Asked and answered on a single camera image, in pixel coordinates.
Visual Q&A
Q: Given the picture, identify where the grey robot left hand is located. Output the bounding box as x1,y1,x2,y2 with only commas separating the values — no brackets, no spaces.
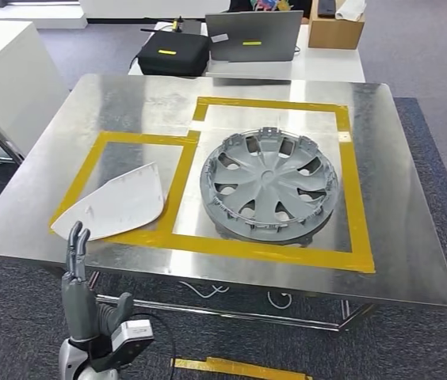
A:
62,221,134,342

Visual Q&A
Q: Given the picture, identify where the white plastic body panel part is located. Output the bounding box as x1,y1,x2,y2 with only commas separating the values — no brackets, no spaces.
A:
50,162,165,242

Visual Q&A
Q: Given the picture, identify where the yellow tape on workbench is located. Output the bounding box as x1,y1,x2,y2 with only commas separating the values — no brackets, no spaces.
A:
49,96,375,275

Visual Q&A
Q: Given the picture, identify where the stainless steel workbench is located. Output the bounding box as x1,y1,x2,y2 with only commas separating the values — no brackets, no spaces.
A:
0,73,447,334

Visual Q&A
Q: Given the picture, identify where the yellow floor tape strip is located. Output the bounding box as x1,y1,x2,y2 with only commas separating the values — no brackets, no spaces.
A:
173,356,313,380

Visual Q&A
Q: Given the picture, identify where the white table with metal legs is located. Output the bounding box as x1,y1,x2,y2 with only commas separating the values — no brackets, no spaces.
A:
0,20,70,168

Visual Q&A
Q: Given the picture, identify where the black carrying case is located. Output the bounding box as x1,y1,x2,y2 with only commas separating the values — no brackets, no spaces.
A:
136,30,211,78

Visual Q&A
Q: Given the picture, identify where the grey wheel hub cap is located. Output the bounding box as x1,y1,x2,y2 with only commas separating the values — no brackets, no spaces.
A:
199,127,340,249

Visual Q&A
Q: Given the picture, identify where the black yellow hand tool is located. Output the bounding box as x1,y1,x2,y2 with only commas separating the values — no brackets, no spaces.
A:
140,15,205,36

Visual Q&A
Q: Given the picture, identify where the grey laptop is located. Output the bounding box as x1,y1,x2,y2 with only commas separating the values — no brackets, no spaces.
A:
205,10,304,64

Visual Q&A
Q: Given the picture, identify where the cardboard box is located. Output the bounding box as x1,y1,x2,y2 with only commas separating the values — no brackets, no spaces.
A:
307,0,366,51

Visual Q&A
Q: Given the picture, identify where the black flat device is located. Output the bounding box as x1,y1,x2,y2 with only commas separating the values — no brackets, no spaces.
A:
317,0,337,18

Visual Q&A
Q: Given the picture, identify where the white cloth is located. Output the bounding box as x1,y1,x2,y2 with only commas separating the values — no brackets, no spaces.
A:
334,0,367,22

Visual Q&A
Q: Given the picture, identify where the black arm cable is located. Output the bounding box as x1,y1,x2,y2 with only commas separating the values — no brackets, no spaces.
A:
130,313,177,380

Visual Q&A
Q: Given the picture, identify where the white cable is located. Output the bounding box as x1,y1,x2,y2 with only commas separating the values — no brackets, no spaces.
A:
267,291,292,310
179,280,230,300

